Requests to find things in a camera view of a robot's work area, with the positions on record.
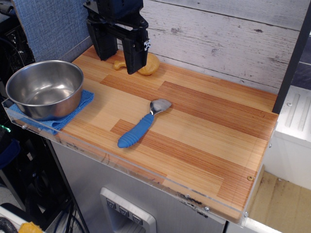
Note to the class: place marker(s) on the silver toy fridge dispenser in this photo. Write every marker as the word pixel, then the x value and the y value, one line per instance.
pixel 125 217

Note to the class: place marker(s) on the yellow toy chicken drumstick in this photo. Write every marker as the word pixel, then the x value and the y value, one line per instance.
pixel 150 68

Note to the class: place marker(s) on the dark grey vertical post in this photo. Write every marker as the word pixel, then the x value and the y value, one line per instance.
pixel 294 61

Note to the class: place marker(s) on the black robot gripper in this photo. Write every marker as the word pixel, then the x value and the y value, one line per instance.
pixel 106 15

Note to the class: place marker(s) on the clear acrylic table guard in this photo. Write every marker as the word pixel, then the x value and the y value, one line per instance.
pixel 87 170

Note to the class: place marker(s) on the stainless steel pot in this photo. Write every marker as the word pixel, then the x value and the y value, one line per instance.
pixel 47 90

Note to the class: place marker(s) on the black plastic crate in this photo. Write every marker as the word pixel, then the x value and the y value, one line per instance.
pixel 15 52

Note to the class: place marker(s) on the blue handled peeler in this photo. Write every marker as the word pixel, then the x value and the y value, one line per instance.
pixel 138 131

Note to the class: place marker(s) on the blue folded cloth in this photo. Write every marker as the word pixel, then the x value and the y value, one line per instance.
pixel 53 126

